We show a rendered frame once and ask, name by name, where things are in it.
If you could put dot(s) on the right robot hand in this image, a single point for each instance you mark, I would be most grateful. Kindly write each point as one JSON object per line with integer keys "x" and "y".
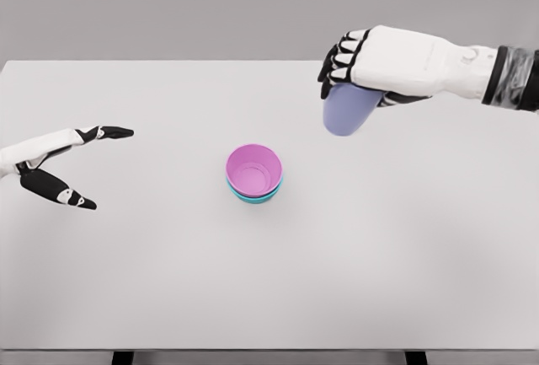
{"x": 391, "y": 61}

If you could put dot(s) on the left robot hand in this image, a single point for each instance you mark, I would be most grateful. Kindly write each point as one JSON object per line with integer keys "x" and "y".
{"x": 38, "y": 146}

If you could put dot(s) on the lavender blue cup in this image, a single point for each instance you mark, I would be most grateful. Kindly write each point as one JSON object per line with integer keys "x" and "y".
{"x": 346, "y": 110}

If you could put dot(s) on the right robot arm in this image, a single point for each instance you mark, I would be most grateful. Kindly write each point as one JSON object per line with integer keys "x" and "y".
{"x": 492, "y": 72}

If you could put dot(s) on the pink cup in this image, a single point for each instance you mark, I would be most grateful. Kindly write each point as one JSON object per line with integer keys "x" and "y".
{"x": 253, "y": 170}

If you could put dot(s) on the teal bowl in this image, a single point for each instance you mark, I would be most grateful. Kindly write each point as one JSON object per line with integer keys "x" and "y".
{"x": 254, "y": 197}

